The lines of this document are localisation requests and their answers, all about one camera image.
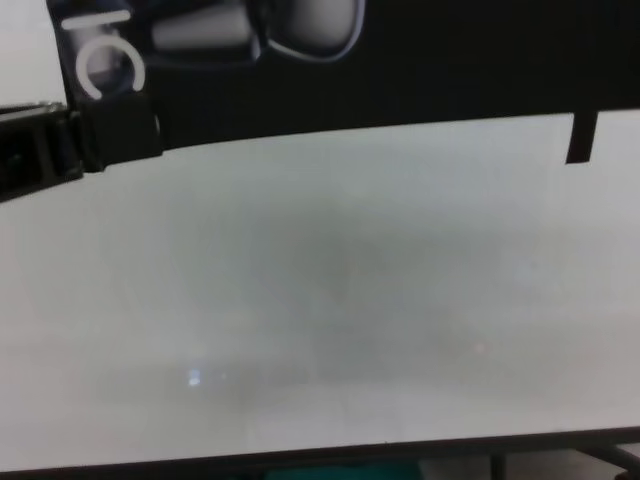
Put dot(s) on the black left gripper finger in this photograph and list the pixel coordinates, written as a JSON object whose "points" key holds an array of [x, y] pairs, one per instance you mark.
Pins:
{"points": [[120, 135]]}

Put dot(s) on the black robot print poster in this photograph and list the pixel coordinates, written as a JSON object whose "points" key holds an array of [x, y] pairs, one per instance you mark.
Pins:
{"points": [[400, 75]]}

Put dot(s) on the black table crossbar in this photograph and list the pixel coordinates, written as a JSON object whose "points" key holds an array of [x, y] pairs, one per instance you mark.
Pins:
{"points": [[615, 457]]}

